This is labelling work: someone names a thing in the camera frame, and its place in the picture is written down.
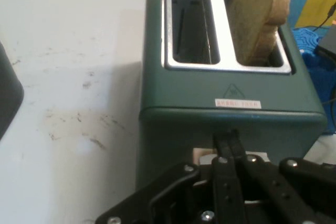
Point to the black coffee machine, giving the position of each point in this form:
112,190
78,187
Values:
9,95

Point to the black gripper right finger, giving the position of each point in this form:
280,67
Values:
283,195

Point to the slice of toast bread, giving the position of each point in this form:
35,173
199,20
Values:
252,19

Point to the black box device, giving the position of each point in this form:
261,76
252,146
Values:
328,43

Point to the dark green toaster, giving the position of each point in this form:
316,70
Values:
183,90

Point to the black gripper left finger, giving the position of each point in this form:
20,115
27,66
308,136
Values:
225,190

